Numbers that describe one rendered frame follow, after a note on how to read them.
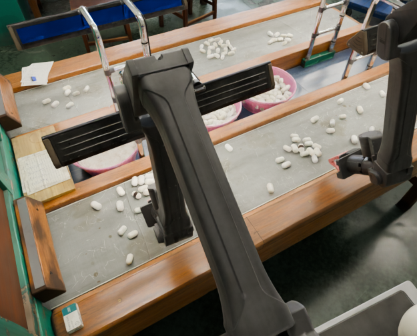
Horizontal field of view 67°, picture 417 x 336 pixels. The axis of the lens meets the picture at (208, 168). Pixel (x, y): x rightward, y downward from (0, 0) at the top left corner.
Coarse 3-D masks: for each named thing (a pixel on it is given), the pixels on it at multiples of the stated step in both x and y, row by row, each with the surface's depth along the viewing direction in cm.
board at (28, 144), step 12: (36, 132) 118; (48, 132) 118; (12, 144) 114; (24, 144) 114; (36, 144) 114; (24, 156) 110; (72, 180) 104; (36, 192) 101; (48, 192) 101; (60, 192) 101
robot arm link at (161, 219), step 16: (128, 96) 43; (128, 112) 44; (128, 128) 46; (144, 128) 47; (160, 144) 50; (160, 160) 53; (160, 176) 55; (160, 192) 59; (176, 192) 60; (160, 208) 67; (176, 208) 64; (160, 224) 71; (176, 224) 68; (176, 240) 72
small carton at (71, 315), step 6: (72, 306) 79; (66, 312) 78; (72, 312) 78; (78, 312) 78; (66, 318) 77; (72, 318) 77; (78, 318) 77; (66, 324) 76; (72, 324) 76; (78, 324) 76; (72, 330) 76
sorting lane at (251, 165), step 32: (352, 96) 137; (288, 128) 125; (320, 128) 125; (352, 128) 125; (416, 128) 125; (224, 160) 114; (256, 160) 114; (288, 160) 115; (320, 160) 115; (128, 192) 106; (256, 192) 106; (64, 224) 98; (96, 224) 98; (128, 224) 98; (64, 256) 92; (96, 256) 92
